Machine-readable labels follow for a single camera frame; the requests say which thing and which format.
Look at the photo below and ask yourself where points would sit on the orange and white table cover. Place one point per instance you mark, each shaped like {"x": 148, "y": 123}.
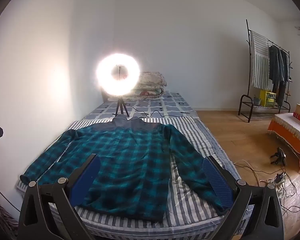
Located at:
{"x": 290, "y": 132}

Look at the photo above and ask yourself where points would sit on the black tripod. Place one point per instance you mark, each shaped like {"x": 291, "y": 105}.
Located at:
{"x": 120, "y": 105}

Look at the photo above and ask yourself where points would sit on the stack of folded floral bedding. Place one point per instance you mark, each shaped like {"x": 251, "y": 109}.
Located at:
{"x": 147, "y": 91}

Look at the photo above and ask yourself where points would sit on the white power strip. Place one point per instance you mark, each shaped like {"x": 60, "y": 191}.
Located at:
{"x": 277, "y": 180}

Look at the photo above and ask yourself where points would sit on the small black floor stand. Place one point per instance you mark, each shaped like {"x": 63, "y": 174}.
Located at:
{"x": 280, "y": 156}

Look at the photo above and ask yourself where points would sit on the grey bucket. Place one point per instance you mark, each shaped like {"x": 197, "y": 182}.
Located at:
{"x": 257, "y": 101}

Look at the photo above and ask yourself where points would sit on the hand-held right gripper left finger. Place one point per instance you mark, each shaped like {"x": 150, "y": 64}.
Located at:
{"x": 86, "y": 180}

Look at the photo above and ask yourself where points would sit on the teal plaid fleece jacket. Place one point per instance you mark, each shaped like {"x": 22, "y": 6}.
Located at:
{"x": 135, "y": 160}

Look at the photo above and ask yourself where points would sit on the denim hanging jacket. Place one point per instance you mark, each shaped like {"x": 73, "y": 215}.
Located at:
{"x": 283, "y": 80}

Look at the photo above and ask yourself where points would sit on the floral pillow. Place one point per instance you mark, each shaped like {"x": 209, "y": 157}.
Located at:
{"x": 152, "y": 78}

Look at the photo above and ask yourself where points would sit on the striped hanging towel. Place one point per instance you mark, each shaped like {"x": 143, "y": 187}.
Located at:
{"x": 260, "y": 62}

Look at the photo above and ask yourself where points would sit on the yellow crate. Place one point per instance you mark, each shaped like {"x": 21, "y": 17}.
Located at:
{"x": 267, "y": 98}

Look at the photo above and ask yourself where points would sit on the person's grey patterned clothing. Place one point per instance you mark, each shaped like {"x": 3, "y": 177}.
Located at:
{"x": 1, "y": 217}

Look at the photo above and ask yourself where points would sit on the grey striped quilt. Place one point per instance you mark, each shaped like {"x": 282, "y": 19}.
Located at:
{"x": 187, "y": 212}

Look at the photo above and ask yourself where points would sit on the dark hanging shirt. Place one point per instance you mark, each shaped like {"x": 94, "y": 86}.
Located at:
{"x": 273, "y": 65}

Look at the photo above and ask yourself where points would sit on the blue square-patterned bedsheet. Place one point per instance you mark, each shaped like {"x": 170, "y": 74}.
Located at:
{"x": 170, "y": 102}

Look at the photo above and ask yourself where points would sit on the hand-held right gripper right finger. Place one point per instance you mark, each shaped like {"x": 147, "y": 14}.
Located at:
{"x": 217, "y": 180}

